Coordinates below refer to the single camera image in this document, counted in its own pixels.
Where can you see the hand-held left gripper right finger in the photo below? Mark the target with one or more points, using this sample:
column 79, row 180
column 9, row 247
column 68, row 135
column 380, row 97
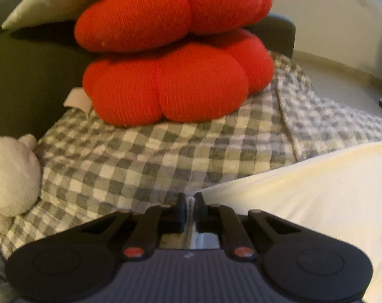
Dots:
column 199, row 213

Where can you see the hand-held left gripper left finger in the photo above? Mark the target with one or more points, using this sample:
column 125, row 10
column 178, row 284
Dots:
column 181, row 213

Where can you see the cream white garment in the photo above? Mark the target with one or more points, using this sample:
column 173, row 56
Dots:
column 320, row 195

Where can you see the grey white checkered blanket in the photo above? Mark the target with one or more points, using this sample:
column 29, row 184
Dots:
column 146, row 170

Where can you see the red knitted cushion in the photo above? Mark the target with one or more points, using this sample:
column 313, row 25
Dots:
column 165, row 9
column 184, row 85

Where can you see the white plush toy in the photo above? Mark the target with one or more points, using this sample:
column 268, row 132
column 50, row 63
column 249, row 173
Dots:
column 11, row 176

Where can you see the dark grey sofa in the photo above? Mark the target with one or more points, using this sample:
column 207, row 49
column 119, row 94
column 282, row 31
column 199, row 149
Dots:
column 20, row 85

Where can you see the beige pillow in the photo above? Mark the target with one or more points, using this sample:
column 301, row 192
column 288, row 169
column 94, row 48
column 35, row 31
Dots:
column 52, row 3

